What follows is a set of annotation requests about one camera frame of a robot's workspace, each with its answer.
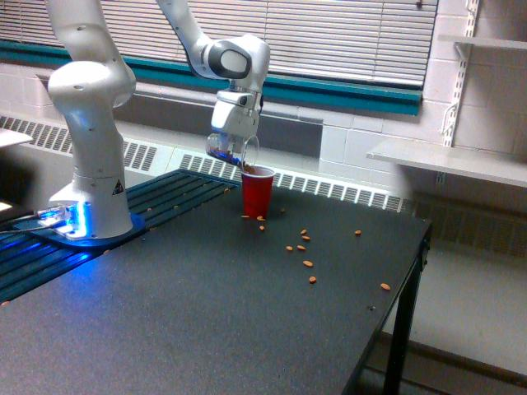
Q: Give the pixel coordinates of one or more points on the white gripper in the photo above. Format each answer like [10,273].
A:
[237,113]

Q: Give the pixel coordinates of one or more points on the clear plastic cup with nuts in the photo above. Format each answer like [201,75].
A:
[234,150]

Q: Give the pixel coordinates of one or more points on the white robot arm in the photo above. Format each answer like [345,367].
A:
[96,81]

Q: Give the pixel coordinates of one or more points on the red plastic cup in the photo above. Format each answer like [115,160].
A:
[257,183]

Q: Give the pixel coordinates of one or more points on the white window blinds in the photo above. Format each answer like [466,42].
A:
[370,41]

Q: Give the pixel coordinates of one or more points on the white baseboard radiator vent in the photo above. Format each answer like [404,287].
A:
[153,159]

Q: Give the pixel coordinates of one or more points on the white object at left edge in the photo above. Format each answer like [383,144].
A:
[11,138]

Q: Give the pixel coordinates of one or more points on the white shelf bracket rail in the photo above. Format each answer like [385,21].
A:
[463,50]

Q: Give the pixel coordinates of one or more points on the blue slotted mounting rail plate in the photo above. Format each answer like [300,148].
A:
[31,259]

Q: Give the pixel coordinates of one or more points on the black table leg frame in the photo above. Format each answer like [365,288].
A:
[406,302]

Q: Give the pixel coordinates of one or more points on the white lower wall shelf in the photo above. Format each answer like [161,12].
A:
[474,164]

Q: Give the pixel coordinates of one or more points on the white wall shelf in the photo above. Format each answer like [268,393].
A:
[474,164]
[481,41]

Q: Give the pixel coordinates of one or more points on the white upper wall shelf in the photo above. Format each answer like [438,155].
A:
[481,41]

